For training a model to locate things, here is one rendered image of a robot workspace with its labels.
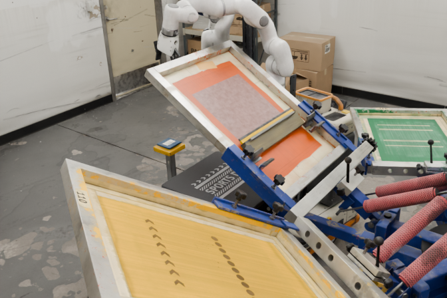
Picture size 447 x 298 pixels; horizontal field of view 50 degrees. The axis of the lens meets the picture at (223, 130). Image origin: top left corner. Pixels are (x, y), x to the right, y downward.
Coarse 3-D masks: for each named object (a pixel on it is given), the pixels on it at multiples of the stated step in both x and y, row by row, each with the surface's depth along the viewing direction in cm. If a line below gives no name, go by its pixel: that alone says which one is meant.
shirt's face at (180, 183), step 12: (216, 156) 258; (192, 168) 246; (204, 168) 246; (168, 180) 236; (180, 180) 236; (192, 180) 235; (192, 192) 225; (204, 192) 225; (252, 192) 223; (252, 204) 214
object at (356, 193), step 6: (336, 186) 193; (336, 192) 194; (354, 192) 192; (360, 192) 193; (342, 198) 194; (354, 198) 190; (360, 198) 191; (366, 198) 192; (354, 204) 191; (360, 204) 189; (360, 210) 190; (366, 216) 190
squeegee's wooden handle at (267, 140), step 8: (296, 112) 220; (288, 120) 214; (296, 120) 217; (272, 128) 205; (280, 128) 208; (288, 128) 211; (296, 128) 215; (264, 136) 200; (272, 136) 203; (280, 136) 205; (248, 144) 192; (256, 144) 195; (264, 144) 197; (272, 144) 200
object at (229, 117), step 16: (192, 80) 212; (208, 80) 217; (192, 96) 205; (208, 96) 209; (224, 96) 214; (208, 112) 202; (224, 112) 206; (240, 112) 211; (224, 128) 199; (240, 128) 203; (240, 144) 197; (288, 160) 202; (272, 176) 192
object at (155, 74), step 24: (216, 48) 231; (168, 72) 207; (264, 72) 234; (168, 96) 197; (288, 96) 228; (192, 120) 193; (216, 144) 189; (336, 144) 220; (312, 168) 199; (288, 192) 184
